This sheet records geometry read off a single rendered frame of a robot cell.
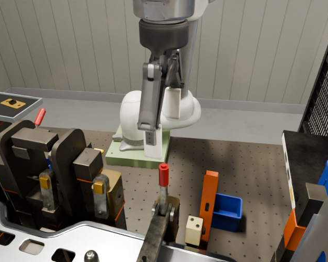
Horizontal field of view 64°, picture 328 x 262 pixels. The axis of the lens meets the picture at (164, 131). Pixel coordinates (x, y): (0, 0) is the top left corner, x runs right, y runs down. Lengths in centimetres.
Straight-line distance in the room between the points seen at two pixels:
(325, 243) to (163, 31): 36
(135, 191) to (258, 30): 225
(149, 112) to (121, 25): 270
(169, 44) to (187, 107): 84
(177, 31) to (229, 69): 270
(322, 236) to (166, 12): 37
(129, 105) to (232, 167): 59
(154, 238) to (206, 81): 265
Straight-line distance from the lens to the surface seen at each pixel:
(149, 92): 38
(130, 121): 124
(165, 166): 55
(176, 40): 40
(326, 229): 44
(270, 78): 320
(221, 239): 107
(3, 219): 84
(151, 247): 60
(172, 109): 55
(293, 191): 84
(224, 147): 147
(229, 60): 304
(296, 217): 64
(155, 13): 38
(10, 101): 101
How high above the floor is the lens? 158
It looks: 34 degrees down
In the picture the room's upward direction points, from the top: straight up
